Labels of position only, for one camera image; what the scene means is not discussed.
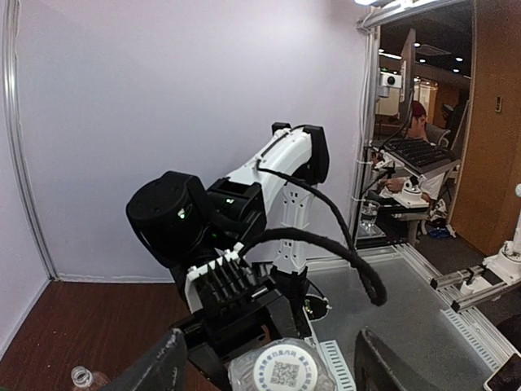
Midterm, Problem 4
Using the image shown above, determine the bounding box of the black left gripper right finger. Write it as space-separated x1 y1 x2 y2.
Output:
354 328 440 391

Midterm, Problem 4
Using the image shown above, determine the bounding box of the right aluminium frame post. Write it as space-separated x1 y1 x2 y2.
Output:
1 0 58 281

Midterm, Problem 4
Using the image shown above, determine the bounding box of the clear water bottle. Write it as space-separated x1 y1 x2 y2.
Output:
228 338 339 390

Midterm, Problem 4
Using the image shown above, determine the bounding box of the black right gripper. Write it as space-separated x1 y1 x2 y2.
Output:
171 267 309 387

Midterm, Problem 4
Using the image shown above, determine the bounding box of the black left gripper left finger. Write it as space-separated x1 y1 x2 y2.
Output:
101 328 188 391

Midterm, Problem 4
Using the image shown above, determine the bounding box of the orange tea bottle red label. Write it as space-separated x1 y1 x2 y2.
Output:
71 366 110 391

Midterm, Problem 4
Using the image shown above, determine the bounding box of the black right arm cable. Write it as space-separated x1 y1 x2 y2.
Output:
239 166 388 307

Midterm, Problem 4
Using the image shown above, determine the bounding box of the clear drinking glass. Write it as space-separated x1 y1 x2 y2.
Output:
360 200 380 231

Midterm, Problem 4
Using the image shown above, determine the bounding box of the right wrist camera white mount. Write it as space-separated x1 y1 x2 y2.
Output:
184 242 280 319

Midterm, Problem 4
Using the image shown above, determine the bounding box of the white water bottle cap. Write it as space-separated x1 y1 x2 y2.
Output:
252 344 318 391

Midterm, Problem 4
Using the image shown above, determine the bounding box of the seated person in background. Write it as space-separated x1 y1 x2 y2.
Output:
380 100 456 209

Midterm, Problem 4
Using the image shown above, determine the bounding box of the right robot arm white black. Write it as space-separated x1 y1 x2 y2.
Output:
125 122 330 390

